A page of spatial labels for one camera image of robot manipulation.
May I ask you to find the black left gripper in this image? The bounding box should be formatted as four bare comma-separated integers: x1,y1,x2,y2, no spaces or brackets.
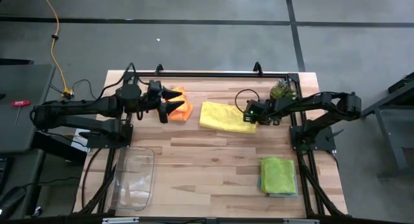
138,79,186,124

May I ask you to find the orange microfiber towel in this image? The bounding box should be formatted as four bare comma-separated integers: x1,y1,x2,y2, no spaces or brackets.
165,86,194,122

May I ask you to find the yellow microfiber towel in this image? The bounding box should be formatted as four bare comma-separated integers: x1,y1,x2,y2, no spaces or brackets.
198,100,259,135

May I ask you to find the green microfiber towel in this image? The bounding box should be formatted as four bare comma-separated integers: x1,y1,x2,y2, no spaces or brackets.
260,156,298,195

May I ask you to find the grey microfiber towel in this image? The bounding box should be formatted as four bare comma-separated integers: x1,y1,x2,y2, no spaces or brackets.
265,170,300,198

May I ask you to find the potted succulent plant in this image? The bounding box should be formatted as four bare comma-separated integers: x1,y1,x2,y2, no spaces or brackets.
269,79,299,101

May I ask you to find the clear plastic bin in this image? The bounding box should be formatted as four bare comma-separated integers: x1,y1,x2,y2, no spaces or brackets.
107,146,157,212

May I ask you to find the white paper sheet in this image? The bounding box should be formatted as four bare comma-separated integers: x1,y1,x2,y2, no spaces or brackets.
70,125,92,153

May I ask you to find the black desk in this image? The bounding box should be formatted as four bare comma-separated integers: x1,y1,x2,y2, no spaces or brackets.
0,129,88,220

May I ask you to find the grey metal side cart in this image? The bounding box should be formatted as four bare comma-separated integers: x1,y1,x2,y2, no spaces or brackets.
356,71,414,179

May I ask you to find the grey side table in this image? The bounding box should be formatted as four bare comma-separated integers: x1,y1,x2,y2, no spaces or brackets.
0,63,56,154

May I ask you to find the black rounded device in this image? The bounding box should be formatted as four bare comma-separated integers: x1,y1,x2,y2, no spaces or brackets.
0,186,27,218

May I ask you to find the black aluminium table frame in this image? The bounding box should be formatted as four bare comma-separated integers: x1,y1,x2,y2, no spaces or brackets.
73,61,349,220

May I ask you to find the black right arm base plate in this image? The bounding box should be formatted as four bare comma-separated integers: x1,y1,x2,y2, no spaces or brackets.
289,124,344,153

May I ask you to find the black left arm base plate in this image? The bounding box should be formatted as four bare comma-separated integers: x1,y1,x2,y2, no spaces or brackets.
78,123,134,150

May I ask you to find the silver metal bracket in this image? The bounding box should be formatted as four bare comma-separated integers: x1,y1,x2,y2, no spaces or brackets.
282,218,320,224
102,217,140,224

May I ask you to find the yellow extension cable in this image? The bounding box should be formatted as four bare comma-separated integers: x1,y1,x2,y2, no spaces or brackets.
38,0,71,92

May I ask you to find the red-handled hex key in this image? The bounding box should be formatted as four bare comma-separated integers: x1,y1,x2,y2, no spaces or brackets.
10,100,32,126

